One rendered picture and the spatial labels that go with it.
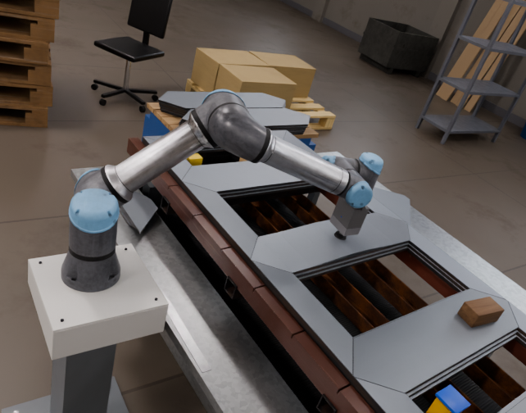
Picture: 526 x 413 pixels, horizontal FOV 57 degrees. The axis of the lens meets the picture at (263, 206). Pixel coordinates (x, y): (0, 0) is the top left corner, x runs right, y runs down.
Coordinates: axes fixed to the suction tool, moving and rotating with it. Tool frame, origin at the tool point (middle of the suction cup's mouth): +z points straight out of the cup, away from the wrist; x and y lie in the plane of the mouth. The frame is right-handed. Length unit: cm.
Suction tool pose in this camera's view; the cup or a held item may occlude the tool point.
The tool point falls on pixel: (338, 238)
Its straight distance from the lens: 167.5
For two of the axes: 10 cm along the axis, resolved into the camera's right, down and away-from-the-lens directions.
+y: -4.6, -5.6, 6.9
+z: -2.6, 8.2, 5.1
